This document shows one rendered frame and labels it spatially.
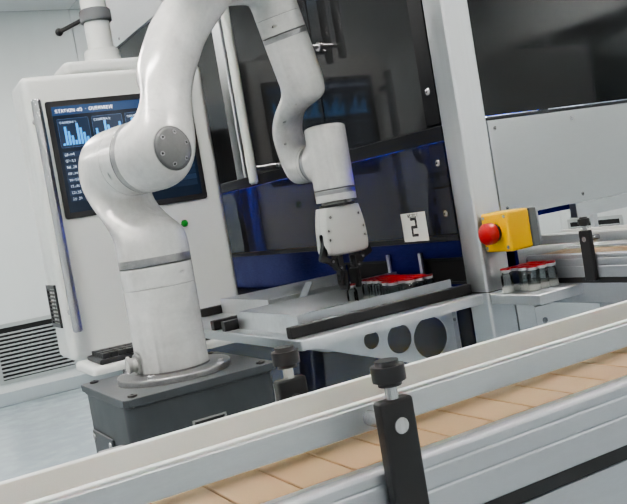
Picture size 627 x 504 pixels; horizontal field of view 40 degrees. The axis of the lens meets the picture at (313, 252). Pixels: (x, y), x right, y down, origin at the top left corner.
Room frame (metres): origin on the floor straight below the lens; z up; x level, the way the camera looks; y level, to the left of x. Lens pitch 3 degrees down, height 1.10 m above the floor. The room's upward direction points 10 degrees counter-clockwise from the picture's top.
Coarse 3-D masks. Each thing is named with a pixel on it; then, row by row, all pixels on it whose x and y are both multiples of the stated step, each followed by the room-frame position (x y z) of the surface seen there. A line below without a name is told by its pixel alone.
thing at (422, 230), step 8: (408, 216) 1.80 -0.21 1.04; (416, 216) 1.77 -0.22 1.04; (424, 216) 1.75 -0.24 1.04; (408, 224) 1.80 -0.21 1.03; (424, 224) 1.75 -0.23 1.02; (408, 232) 1.80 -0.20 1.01; (416, 232) 1.78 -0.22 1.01; (424, 232) 1.76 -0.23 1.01; (408, 240) 1.81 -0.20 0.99; (416, 240) 1.78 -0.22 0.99; (424, 240) 1.76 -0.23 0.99
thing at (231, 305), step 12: (324, 276) 2.21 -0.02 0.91; (336, 276) 2.22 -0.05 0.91; (276, 288) 2.14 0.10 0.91; (288, 288) 2.15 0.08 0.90; (300, 288) 2.17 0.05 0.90; (312, 288) 2.19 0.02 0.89; (324, 288) 1.91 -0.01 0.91; (336, 288) 1.93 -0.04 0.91; (228, 300) 2.03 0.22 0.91; (240, 300) 1.97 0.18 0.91; (252, 300) 1.91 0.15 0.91; (264, 300) 1.86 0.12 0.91; (276, 300) 1.85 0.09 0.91; (228, 312) 2.04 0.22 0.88
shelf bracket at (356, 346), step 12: (456, 312) 1.70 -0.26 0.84; (408, 324) 1.66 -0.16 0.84; (444, 324) 1.70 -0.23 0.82; (456, 324) 1.70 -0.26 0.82; (360, 336) 1.60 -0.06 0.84; (384, 336) 1.63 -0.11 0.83; (456, 336) 1.71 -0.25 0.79; (324, 348) 1.57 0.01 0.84; (336, 348) 1.58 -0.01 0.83; (348, 348) 1.59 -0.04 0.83; (360, 348) 1.60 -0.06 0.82; (384, 348) 1.63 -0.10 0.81; (408, 348) 1.66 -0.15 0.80; (444, 348) 1.70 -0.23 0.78; (456, 348) 1.71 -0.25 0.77; (408, 360) 1.65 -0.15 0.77
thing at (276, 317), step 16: (416, 288) 1.61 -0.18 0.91; (432, 288) 1.63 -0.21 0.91; (272, 304) 1.75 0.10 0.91; (288, 304) 1.77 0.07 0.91; (304, 304) 1.79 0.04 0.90; (320, 304) 1.81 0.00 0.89; (336, 304) 1.82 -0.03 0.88; (352, 304) 1.54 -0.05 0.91; (368, 304) 1.56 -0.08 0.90; (240, 320) 1.71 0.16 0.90; (256, 320) 1.64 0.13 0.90; (272, 320) 1.58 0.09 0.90; (288, 320) 1.52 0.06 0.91; (304, 320) 1.50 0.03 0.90
